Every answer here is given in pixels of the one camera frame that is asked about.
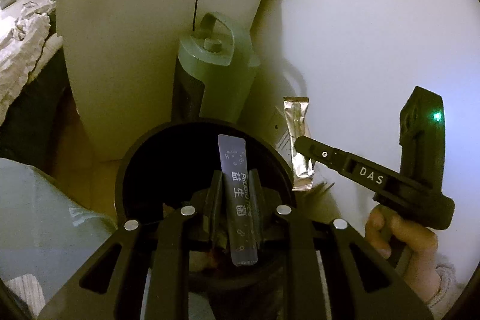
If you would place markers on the dark blue probiotic sachet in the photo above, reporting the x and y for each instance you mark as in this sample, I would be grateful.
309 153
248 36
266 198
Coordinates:
233 157

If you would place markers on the right hand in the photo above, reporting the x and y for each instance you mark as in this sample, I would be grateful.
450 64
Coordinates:
420 275

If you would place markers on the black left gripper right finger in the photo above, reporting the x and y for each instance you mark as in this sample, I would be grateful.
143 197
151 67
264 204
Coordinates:
327 270

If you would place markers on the grey sleeve cuff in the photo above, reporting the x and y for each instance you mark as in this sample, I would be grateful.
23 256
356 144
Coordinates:
449 288

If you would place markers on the white bedside cabinet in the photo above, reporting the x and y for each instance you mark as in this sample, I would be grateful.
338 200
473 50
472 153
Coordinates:
120 57

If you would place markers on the green lidded kettle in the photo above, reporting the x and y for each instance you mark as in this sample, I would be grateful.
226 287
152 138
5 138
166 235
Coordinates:
215 68

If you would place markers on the black round trash bin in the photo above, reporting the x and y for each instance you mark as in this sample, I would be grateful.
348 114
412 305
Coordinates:
177 164

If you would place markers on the white patterned bed quilt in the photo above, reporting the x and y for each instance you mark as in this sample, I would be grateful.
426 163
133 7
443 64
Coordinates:
26 49

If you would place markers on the silver foil sachet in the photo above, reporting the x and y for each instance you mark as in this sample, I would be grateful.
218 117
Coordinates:
295 110

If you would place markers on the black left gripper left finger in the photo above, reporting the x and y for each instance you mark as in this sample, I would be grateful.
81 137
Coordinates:
142 270

